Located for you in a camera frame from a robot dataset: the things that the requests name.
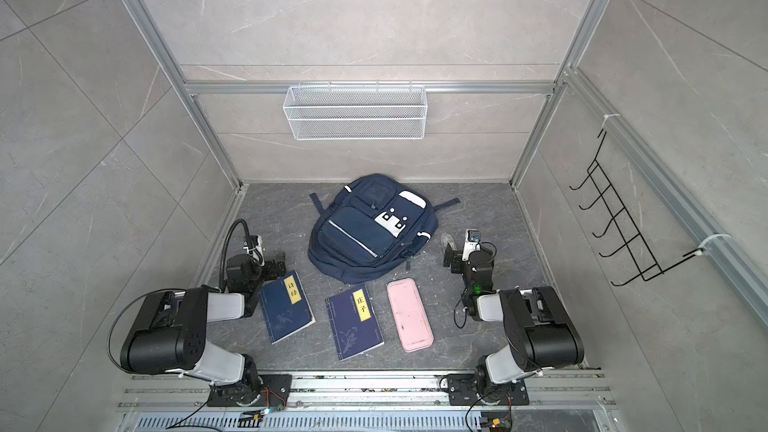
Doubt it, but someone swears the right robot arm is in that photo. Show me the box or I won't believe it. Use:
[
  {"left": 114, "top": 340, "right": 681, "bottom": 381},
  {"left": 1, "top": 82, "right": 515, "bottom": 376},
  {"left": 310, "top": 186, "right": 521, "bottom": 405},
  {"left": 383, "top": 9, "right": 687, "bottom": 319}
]
[{"left": 443, "top": 241, "right": 584, "bottom": 394}]

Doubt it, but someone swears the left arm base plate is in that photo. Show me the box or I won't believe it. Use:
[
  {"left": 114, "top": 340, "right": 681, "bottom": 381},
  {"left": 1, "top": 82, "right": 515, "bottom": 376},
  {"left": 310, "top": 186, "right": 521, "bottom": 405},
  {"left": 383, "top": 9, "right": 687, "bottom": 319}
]
[{"left": 206, "top": 374, "right": 293, "bottom": 409}]

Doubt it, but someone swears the aluminium front rail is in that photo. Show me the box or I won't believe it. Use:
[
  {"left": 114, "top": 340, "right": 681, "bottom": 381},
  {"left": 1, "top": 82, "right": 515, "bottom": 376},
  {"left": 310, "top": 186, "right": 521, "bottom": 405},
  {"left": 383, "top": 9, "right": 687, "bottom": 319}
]
[{"left": 112, "top": 369, "right": 626, "bottom": 431}]

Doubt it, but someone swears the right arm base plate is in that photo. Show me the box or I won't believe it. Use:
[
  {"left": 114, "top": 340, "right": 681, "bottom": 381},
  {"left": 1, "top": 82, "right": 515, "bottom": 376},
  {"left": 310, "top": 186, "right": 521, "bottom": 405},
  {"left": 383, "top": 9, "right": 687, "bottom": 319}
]
[{"left": 438, "top": 374, "right": 530, "bottom": 406}]

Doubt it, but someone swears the blue book yellow label left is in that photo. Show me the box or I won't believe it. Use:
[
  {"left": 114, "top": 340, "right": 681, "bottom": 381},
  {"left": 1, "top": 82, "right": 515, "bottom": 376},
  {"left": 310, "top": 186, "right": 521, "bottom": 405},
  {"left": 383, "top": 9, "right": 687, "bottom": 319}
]
[{"left": 259, "top": 271, "right": 315, "bottom": 344}]

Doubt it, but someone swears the navy blue student backpack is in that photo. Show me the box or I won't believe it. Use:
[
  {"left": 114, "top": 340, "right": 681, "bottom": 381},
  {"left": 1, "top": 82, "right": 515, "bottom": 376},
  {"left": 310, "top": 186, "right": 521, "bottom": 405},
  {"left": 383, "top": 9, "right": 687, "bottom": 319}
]
[{"left": 308, "top": 174, "right": 460, "bottom": 285}]

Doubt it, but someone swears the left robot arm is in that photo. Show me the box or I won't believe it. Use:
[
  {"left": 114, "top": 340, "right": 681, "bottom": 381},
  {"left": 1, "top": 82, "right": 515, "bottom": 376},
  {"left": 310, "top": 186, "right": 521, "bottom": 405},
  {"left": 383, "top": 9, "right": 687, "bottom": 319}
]
[{"left": 107, "top": 218, "right": 286, "bottom": 395}]

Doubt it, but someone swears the white wire mesh basket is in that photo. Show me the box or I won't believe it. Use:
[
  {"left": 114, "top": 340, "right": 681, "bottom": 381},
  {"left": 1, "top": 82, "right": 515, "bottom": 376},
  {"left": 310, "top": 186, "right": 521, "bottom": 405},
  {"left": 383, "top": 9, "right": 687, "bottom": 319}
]
[{"left": 283, "top": 85, "right": 428, "bottom": 141}]

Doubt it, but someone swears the black wire hook rack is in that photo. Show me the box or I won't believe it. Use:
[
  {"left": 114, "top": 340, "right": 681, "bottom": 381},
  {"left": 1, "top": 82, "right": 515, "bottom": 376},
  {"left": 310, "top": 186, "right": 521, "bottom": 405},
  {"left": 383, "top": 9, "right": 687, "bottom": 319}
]
[{"left": 568, "top": 129, "right": 706, "bottom": 288}]

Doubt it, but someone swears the purple book yellow label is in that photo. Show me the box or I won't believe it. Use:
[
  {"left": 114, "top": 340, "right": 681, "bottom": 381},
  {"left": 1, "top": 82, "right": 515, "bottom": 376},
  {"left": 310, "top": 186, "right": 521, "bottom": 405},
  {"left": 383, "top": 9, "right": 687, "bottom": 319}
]
[{"left": 325, "top": 284, "right": 384, "bottom": 361}]

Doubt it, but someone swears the small clear plastic object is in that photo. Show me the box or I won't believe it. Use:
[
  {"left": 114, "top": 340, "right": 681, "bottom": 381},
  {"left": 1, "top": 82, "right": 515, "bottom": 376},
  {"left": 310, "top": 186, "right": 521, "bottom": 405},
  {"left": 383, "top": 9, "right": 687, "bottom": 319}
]
[{"left": 440, "top": 233, "right": 457, "bottom": 250}]

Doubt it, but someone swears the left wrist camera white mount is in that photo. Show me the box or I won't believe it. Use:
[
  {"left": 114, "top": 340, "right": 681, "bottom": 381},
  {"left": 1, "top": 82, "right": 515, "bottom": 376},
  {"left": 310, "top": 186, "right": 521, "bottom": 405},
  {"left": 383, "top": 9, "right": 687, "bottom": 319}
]
[{"left": 244, "top": 235, "right": 264, "bottom": 264}]

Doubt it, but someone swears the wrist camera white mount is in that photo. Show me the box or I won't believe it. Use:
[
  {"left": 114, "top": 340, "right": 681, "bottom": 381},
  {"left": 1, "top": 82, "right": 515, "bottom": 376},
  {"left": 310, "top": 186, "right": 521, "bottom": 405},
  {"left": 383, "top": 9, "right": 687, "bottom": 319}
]
[
  {"left": 244, "top": 235, "right": 264, "bottom": 264},
  {"left": 463, "top": 229, "right": 482, "bottom": 256}
]

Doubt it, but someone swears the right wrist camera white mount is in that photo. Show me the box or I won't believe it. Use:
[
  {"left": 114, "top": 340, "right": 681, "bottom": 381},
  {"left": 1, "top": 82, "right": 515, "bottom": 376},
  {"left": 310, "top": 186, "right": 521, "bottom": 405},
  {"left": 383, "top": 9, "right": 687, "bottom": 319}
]
[{"left": 463, "top": 229, "right": 482, "bottom": 256}]

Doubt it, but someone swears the pink pencil case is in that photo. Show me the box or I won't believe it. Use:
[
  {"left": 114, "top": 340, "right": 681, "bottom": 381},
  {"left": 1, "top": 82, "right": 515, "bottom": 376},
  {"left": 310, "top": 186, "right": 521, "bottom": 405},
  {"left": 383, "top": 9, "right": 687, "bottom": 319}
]
[{"left": 387, "top": 278, "right": 434, "bottom": 353}]

